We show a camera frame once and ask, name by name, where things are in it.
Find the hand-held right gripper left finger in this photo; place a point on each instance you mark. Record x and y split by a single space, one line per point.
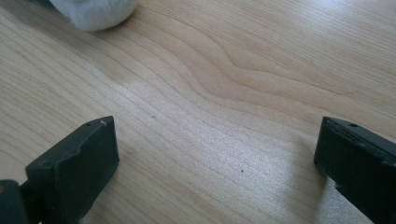
74 168

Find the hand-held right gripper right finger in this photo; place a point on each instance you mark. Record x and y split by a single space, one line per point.
361 165

